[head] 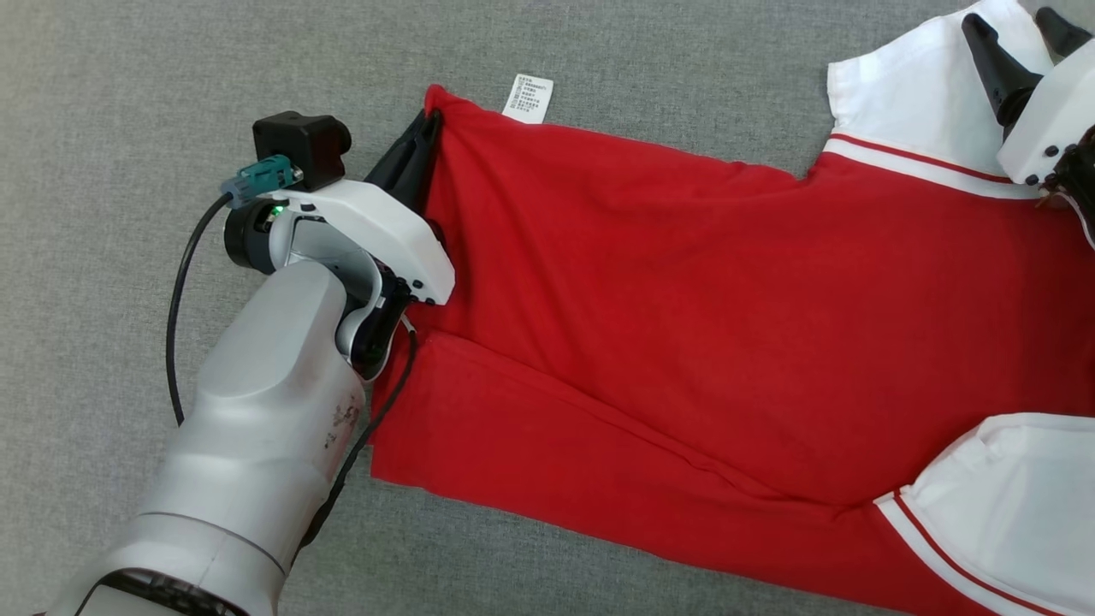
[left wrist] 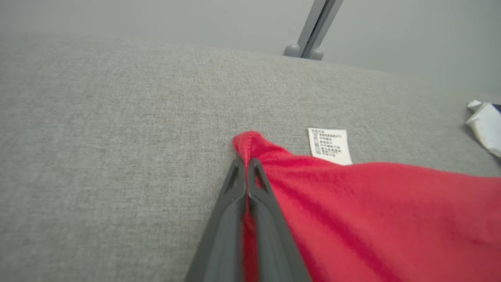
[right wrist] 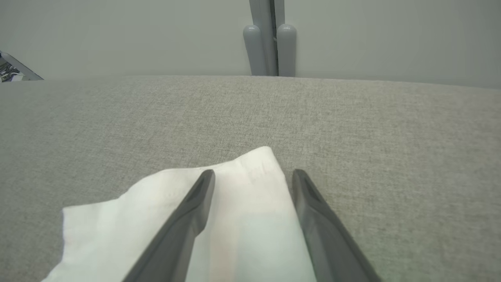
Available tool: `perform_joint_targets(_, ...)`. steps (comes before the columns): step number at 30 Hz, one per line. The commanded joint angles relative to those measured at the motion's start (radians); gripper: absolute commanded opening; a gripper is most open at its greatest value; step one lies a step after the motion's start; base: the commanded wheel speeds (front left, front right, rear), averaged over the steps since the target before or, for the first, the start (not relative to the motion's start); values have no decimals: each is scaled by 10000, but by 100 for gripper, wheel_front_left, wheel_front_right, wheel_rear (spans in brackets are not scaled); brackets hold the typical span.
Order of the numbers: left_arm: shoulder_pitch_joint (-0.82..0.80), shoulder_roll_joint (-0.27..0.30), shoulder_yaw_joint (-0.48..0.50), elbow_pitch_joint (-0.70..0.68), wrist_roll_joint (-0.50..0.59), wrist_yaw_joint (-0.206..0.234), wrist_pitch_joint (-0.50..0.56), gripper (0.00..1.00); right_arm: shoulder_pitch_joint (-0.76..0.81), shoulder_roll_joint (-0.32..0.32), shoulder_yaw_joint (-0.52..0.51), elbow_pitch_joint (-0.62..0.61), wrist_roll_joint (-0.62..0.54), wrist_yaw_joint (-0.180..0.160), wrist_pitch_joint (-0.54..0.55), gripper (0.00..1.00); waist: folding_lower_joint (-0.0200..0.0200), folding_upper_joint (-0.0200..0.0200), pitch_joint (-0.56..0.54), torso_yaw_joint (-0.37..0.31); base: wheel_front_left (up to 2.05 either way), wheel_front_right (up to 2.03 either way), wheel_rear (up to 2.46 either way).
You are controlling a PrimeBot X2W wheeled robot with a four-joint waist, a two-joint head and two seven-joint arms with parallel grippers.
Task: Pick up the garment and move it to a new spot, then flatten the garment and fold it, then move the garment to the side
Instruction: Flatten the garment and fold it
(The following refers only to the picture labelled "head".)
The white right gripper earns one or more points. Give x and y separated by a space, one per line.
1052 111

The red shirt white sleeves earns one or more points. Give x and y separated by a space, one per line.
684 299

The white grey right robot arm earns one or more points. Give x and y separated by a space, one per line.
1080 175

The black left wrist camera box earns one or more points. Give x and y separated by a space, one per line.
299 145

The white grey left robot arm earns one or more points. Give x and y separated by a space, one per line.
257 428

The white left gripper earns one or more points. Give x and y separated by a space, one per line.
385 231

